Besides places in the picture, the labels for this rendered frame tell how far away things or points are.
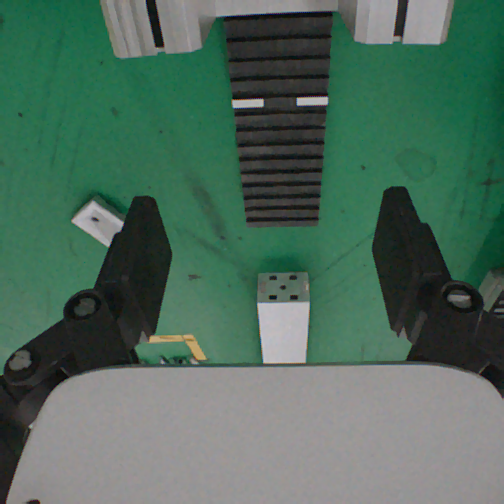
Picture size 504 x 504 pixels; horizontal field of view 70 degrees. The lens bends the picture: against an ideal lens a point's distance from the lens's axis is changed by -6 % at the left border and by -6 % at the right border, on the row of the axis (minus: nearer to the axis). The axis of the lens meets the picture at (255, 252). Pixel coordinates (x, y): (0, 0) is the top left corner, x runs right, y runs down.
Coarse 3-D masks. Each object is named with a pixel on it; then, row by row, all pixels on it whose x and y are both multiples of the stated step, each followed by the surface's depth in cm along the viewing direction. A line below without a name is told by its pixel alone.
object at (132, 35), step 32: (128, 0) 10; (160, 0) 10; (192, 0) 10; (224, 0) 13; (256, 0) 13; (288, 0) 13; (320, 0) 13; (352, 0) 10; (384, 0) 10; (416, 0) 9; (448, 0) 9; (128, 32) 10; (160, 32) 10; (192, 32) 10; (352, 32) 11; (384, 32) 10; (416, 32) 10
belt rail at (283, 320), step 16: (304, 272) 31; (272, 288) 30; (288, 288) 30; (304, 288) 31; (272, 304) 29; (288, 304) 29; (304, 304) 29; (272, 320) 31; (288, 320) 31; (304, 320) 30; (272, 336) 32; (288, 336) 32; (304, 336) 32; (272, 352) 34; (288, 352) 34; (304, 352) 34
